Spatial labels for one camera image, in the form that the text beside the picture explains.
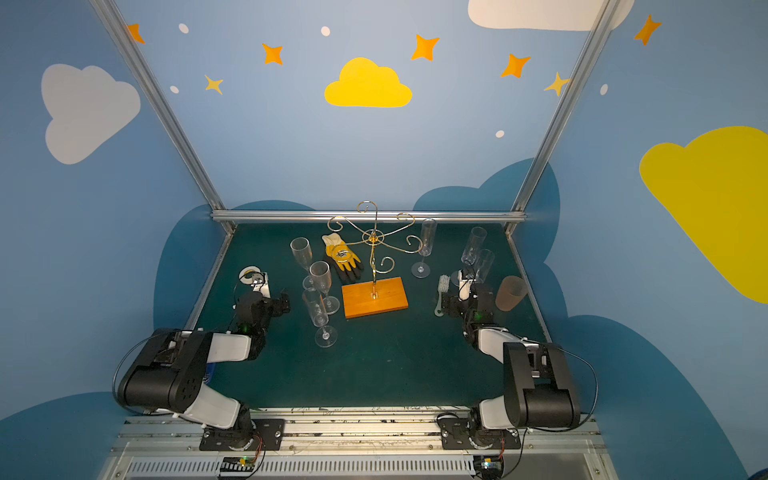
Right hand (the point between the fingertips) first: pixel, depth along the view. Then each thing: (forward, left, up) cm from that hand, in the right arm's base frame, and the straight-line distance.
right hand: (461, 289), depth 94 cm
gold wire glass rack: (0, +27, +25) cm, 37 cm away
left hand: (-4, +62, +1) cm, 62 cm away
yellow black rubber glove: (+15, +43, -5) cm, 45 cm away
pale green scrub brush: (+5, +5, -7) cm, 9 cm away
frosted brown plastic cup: (+1, -16, -1) cm, 17 cm away
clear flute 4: (+12, +12, -7) cm, 19 cm away
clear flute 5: (-16, +42, -6) cm, 45 cm away
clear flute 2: (+10, -3, +10) cm, 15 cm away
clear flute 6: (-6, +43, +13) cm, 45 cm away
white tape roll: (+8, +75, -6) cm, 76 cm away
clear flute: (+3, +50, +13) cm, 52 cm away
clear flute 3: (+1, -5, +12) cm, 13 cm away
